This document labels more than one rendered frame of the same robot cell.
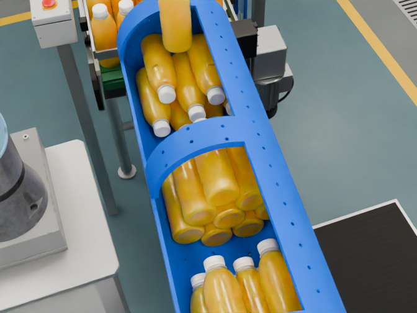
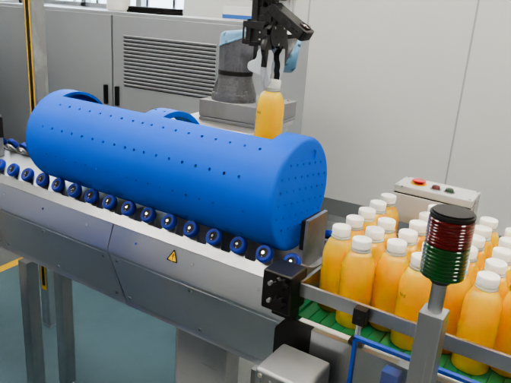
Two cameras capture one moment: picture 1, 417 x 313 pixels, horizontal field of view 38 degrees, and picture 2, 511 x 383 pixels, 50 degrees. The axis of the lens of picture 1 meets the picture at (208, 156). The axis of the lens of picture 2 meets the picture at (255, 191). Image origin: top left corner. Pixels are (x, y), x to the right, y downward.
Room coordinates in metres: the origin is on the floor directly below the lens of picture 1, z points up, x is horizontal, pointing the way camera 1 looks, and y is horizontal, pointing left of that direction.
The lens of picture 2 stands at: (1.93, -0.92, 1.51)
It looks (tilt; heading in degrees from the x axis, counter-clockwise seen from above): 18 degrees down; 134
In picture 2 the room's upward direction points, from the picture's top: 4 degrees clockwise
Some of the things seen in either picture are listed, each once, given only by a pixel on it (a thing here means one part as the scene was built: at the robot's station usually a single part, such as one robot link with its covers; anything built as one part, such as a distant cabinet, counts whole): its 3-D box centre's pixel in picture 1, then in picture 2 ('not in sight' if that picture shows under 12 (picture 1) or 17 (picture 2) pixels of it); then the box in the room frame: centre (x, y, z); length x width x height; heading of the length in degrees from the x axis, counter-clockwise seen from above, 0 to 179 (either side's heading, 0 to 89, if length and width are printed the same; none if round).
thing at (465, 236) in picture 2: not in sight; (449, 230); (1.63, -0.19, 1.23); 0.06 x 0.06 x 0.04
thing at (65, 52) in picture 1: (90, 134); not in sight; (1.32, 0.41, 0.50); 0.04 x 0.04 x 1.00; 12
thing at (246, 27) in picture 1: (240, 41); (285, 289); (1.26, -0.11, 0.95); 0.10 x 0.07 x 0.10; 102
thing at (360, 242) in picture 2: not in sight; (361, 242); (1.39, -0.03, 1.08); 0.04 x 0.04 x 0.02
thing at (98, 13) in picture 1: (100, 10); (388, 198); (1.27, 0.27, 1.08); 0.04 x 0.04 x 0.02
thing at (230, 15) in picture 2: not in sight; (245, 14); (-0.41, 1.36, 1.48); 0.24 x 0.12 x 0.08; 25
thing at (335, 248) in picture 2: not in sight; (336, 270); (1.32, -0.01, 0.99); 0.07 x 0.07 x 0.17
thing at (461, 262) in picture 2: not in sight; (444, 258); (1.63, -0.19, 1.18); 0.06 x 0.06 x 0.05
